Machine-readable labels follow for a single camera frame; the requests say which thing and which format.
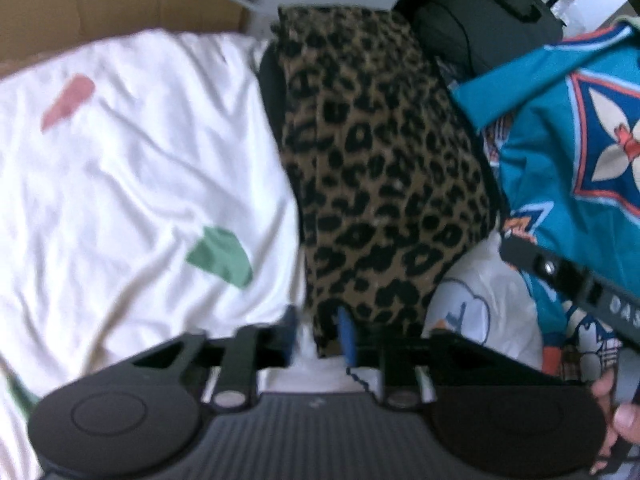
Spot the teal patterned cloth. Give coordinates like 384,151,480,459
449,22,640,388

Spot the white cartoon printed blanket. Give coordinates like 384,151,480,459
0,30,548,480

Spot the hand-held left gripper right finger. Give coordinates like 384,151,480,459
337,309,551,411

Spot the person's right hand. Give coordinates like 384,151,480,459
590,370,640,448

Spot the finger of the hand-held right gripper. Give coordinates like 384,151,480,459
499,232,566,288

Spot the leopard print garment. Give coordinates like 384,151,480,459
270,4,501,361

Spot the black bag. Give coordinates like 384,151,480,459
392,0,568,78

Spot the brown cardboard sheet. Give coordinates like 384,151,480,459
0,0,273,73

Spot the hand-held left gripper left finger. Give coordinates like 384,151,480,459
132,305,299,411

